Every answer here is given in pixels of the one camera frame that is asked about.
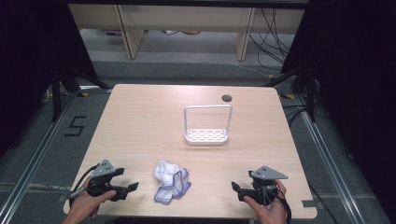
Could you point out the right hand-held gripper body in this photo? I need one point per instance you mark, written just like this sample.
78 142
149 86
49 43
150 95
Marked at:
266 174

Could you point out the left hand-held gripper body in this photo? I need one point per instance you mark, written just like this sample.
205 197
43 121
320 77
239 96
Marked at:
102 174

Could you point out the white cloth with purple edging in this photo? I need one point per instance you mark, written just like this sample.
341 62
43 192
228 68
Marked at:
169 182

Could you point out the person's right hand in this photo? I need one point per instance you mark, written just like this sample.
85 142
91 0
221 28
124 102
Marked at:
271 211

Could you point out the person's left hand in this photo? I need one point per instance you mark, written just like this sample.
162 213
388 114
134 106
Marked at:
85 205

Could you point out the grey tape strip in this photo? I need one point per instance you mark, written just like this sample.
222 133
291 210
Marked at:
308 203

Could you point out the yellow tape piece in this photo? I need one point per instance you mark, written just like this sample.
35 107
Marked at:
82 94
288 96

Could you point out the black metal stand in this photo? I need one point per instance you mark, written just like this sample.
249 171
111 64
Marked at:
56 93
310 93

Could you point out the black curtain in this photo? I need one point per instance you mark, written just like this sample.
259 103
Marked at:
358 77
31 62

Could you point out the yellow round object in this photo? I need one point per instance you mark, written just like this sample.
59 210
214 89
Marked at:
190 32

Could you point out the beige wooden desk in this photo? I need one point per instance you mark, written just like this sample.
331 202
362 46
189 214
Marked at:
186 17

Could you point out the aluminium floor rail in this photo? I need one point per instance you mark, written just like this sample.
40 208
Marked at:
34 158
330 155

